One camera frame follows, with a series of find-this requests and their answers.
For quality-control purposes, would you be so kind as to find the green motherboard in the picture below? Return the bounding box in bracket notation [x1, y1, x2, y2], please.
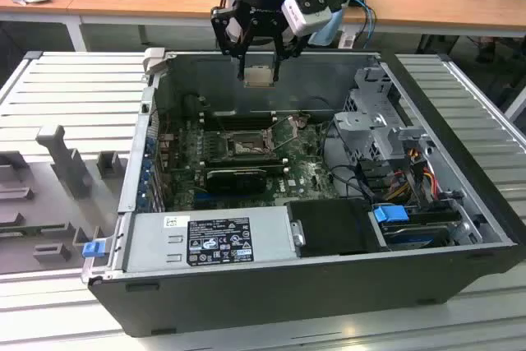
[158, 114, 343, 211]

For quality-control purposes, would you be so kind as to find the silver square CPU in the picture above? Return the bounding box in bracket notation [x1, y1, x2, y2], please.
[242, 63, 276, 90]

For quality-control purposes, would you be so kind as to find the blue disk carrier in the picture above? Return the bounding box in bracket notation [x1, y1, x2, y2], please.
[372, 203, 410, 229]

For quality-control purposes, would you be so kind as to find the black open PC case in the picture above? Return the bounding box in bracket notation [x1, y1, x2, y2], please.
[81, 48, 526, 339]

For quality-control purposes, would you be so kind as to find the grey parts rack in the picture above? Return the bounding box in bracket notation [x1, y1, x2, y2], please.
[0, 124, 129, 276]

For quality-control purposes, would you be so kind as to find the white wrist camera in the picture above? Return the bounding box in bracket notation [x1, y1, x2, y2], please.
[281, 0, 334, 38]

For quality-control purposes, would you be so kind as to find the pale blue teach pendant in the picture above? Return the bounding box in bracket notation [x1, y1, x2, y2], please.
[307, 9, 345, 48]

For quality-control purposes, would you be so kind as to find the black RAM slot bank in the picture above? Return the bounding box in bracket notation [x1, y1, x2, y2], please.
[203, 154, 291, 175]
[201, 109, 275, 132]

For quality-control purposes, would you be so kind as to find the blue case latch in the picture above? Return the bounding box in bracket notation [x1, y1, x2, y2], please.
[82, 241, 104, 259]

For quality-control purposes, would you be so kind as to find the person's foot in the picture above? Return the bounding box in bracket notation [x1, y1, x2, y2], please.
[475, 36, 501, 63]

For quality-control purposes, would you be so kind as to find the black plastic shroud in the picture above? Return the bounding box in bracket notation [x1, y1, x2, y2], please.
[285, 198, 390, 259]

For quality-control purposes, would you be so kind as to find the grey power supply unit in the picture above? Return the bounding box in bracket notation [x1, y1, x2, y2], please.
[122, 206, 298, 274]

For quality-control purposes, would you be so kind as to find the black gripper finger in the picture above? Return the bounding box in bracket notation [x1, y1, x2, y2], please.
[210, 0, 258, 81]
[272, 16, 307, 83]

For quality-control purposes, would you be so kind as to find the CPU socket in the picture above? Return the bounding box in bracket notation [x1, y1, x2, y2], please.
[223, 130, 275, 159]

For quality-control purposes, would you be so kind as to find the grey metal drive cage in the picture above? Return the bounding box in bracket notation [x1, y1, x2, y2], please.
[331, 64, 437, 164]

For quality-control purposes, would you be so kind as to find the hard disk drive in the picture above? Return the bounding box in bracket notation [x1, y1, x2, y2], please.
[381, 222, 450, 251]

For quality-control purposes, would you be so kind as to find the blue cable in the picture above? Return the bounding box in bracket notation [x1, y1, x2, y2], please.
[348, 0, 378, 50]

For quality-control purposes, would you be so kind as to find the black graphics card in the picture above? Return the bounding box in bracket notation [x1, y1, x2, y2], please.
[205, 167, 267, 196]

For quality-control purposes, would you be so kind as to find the red yellow wire bundle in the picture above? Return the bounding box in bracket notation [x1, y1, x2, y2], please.
[385, 160, 441, 205]

